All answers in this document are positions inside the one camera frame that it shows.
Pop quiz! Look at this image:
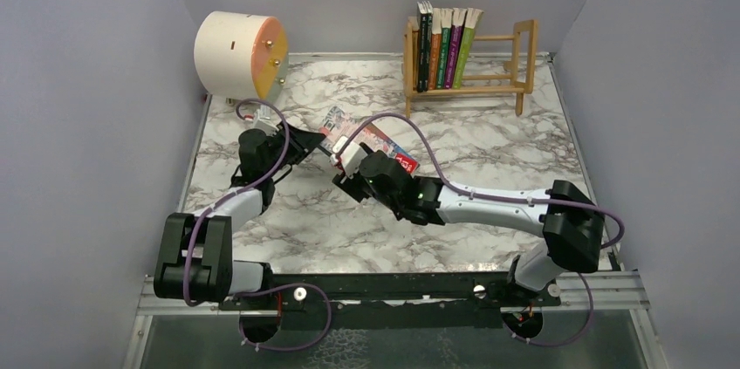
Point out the floral cover book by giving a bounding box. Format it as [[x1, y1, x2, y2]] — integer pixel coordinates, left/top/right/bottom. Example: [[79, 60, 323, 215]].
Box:
[[319, 106, 401, 154]]

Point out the purple treehouse book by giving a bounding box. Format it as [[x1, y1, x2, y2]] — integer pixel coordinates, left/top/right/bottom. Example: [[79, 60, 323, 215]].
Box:
[[442, 8, 467, 89]]

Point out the lime green treehouse book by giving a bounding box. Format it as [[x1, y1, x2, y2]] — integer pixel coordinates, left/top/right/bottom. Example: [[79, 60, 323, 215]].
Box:
[[452, 8, 484, 89]]

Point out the red treehouse book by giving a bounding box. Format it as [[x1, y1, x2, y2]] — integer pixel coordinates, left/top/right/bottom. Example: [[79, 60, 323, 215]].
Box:
[[387, 144, 419, 174]]

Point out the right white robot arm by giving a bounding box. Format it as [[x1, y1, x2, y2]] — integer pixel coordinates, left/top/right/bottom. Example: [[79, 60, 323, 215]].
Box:
[[332, 152, 605, 297]]

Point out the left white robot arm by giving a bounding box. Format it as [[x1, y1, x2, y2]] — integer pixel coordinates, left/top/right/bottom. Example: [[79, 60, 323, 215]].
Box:
[[154, 124, 325, 306]]

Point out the cream round drawer cabinet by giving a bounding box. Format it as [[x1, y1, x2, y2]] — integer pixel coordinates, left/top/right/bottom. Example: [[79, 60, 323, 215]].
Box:
[[193, 11, 289, 102]]

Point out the wooden book rack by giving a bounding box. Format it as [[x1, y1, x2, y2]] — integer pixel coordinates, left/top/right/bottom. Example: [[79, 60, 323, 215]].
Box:
[[402, 15, 538, 117]]

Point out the black book left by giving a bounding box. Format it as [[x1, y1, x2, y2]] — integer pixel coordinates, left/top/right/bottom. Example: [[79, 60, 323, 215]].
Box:
[[416, 1, 424, 92]]

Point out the black book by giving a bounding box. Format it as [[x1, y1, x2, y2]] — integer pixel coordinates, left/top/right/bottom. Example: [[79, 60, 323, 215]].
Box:
[[416, 1, 424, 92], [421, 0, 434, 92]]

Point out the black book right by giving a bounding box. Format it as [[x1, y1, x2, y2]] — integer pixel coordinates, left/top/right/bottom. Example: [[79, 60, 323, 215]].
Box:
[[421, 0, 434, 92]]

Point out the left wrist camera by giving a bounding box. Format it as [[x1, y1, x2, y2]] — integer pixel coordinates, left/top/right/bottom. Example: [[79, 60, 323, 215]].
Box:
[[246, 106, 278, 136]]

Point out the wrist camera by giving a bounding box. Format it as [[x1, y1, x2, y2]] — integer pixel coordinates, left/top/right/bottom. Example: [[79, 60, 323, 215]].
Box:
[[246, 106, 278, 136], [330, 135, 375, 178]]

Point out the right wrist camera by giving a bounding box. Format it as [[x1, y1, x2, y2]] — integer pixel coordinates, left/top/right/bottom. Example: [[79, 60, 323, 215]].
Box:
[[330, 135, 375, 178]]

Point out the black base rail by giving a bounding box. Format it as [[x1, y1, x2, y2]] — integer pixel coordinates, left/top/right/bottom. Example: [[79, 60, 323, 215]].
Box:
[[219, 271, 561, 331]]

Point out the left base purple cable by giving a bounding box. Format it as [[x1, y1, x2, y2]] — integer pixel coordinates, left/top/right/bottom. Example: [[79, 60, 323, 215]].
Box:
[[237, 284, 335, 354]]

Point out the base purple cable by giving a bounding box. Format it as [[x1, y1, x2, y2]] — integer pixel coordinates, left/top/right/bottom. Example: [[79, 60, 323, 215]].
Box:
[[501, 270, 597, 350], [237, 284, 335, 354]]

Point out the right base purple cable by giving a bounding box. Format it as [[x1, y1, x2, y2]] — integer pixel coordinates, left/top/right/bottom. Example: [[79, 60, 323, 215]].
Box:
[[501, 270, 597, 350]]

